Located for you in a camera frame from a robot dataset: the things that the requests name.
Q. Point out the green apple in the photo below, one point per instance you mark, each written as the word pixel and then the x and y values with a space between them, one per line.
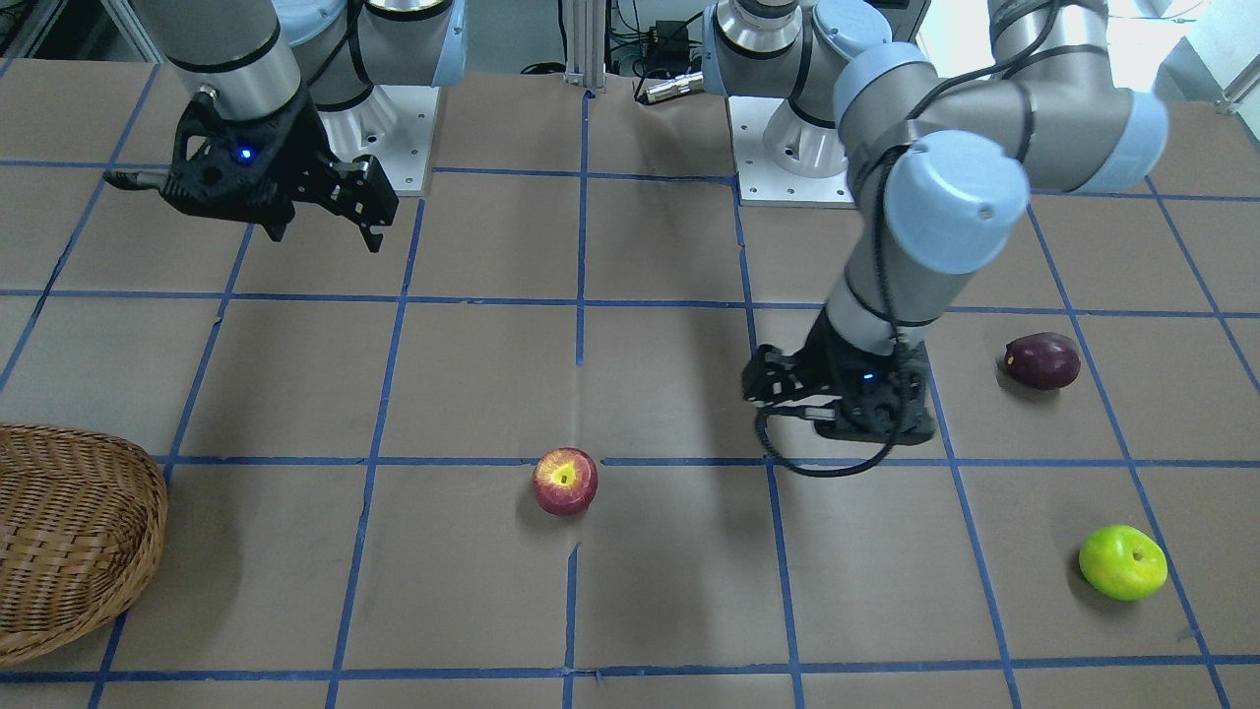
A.
pixel 1122 563

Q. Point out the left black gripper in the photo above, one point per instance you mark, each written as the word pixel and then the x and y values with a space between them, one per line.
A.
pixel 823 366

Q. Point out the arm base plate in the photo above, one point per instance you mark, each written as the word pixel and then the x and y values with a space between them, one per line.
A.
pixel 784 161
pixel 396 125

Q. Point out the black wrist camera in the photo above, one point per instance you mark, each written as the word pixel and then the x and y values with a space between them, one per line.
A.
pixel 213 165
pixel 887 425

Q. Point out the wicker basket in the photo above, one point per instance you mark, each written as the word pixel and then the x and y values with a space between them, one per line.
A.
pixel 83 523

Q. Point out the red apple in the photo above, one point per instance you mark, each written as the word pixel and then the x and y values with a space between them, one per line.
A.
pixel 565 481

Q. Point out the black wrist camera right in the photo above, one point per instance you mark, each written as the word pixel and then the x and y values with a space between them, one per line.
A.
pixel 213 165

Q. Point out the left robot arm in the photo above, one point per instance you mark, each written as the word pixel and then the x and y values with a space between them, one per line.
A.
pixel 940 168

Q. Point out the aluminium frame post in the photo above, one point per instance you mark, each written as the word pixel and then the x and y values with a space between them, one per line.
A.
pixel 585 36

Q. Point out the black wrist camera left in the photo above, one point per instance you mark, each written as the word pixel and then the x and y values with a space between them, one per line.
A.
pixel 887 425

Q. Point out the dark purple apple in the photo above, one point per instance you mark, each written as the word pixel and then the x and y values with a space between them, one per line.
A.
pixel 1044 361

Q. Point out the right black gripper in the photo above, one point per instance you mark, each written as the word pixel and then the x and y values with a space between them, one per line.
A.
pixel 298 148

